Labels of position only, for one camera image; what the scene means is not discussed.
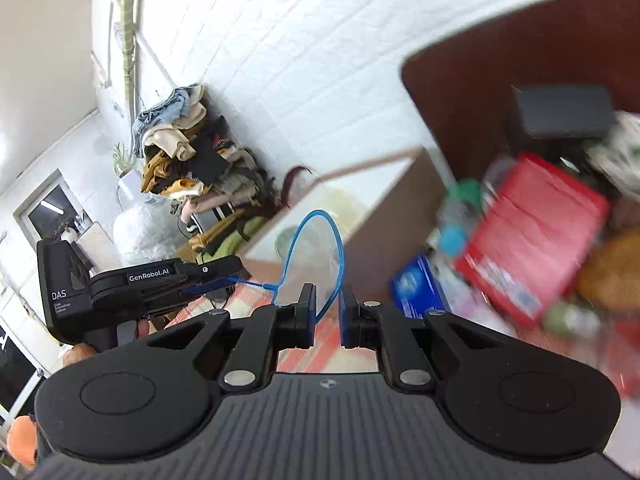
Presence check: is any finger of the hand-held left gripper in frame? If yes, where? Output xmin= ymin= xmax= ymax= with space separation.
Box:
xmin=91 ymin=254 xmax=247 ymax=297
xmin=91 ymin=279 xmax=236 ymax=317

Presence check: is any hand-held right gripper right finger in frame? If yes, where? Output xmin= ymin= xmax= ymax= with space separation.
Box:
xmin=340 ymin=287 xmax=506 ymax=390

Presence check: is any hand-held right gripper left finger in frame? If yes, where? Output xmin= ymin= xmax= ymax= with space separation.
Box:
xmin=145 ymin=284 xmax=317 ymax=391

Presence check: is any blue cable tie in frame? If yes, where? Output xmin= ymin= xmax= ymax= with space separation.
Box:
xmin=226 ymin=208 xmax=347 ymax=322

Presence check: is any brown cardboard box white inside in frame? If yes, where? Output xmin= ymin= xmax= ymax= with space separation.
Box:
xmin=239 ymin=146 xmax=447 ymax=307

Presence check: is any person's left hand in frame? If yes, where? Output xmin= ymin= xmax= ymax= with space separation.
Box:
xmin=62 ymin=342 xmax=99 ymax=367

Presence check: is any plaid tablecloth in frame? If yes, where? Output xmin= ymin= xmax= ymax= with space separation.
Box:
xmin=167 ymin=280 xmax=640 ymax=411

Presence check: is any white plastic bag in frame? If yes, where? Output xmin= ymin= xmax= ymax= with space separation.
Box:
xmin=111 ymin=199 xmax=177 ymax=267

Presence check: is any blue box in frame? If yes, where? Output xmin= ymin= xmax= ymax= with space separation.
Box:
xmin=390 ymin=254 xmax=449 ymax=319

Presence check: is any pile of clothes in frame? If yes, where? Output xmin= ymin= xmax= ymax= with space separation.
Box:
xmin=131 ymin=84 xmax=282 ymax=262

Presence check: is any dark red feather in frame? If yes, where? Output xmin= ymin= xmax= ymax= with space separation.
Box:
xmin=276 ymin=164 xmax=322 ymax=212

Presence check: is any potted plant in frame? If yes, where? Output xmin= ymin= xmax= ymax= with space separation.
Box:
xmin=109 ymin=141 xmax=137 ymax=177

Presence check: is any red box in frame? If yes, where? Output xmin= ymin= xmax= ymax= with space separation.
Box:
xmin=454 ymin=151 xmax=612 ymax=329

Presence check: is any gold packet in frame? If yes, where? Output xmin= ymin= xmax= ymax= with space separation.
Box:
xmin=574 ymin=229 xmax=640 ymax=312

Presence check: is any dark brown wooden headboard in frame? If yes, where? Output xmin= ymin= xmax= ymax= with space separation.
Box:
xmin=399 ymin=0 xmax=640 ymax=197

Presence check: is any black box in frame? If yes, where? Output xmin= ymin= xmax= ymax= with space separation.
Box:
xmin=509 ymin=84 xmax=617 ymax=154

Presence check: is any floral pouch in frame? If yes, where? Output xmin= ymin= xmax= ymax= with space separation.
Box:
xmin=584 ymin=110 xmax=640 ymax=188

